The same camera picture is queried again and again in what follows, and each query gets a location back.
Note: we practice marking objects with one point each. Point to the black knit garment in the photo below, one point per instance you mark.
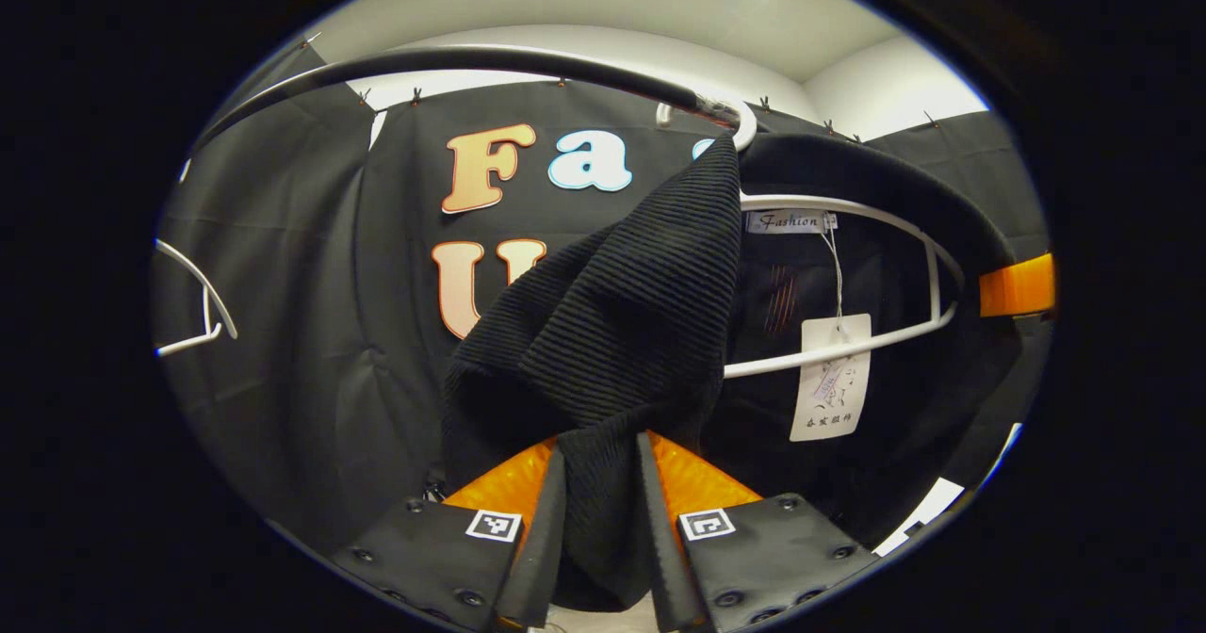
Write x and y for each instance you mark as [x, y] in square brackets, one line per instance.
[612, 332]

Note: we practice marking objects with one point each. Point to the white plastic hanger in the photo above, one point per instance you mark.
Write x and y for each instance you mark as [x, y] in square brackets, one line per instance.
[754, 367]
[188, 341]

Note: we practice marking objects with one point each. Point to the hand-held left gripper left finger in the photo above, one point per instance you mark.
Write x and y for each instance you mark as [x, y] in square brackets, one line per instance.
[542, 558]

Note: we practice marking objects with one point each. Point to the white paper hang tag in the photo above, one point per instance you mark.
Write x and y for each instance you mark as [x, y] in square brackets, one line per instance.
[829, 397]

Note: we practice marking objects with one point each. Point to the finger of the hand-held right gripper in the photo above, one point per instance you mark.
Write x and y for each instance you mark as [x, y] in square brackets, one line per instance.
[1018, 286]

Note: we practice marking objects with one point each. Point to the black backdrop cloth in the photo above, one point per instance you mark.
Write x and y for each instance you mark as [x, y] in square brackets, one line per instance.
[283, 332]

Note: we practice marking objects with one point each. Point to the black metal clothes rack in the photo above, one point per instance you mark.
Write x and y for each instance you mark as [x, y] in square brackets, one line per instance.
[490, 56]

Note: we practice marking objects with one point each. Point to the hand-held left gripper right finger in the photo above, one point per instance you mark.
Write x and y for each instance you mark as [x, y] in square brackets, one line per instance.
[664, 558]

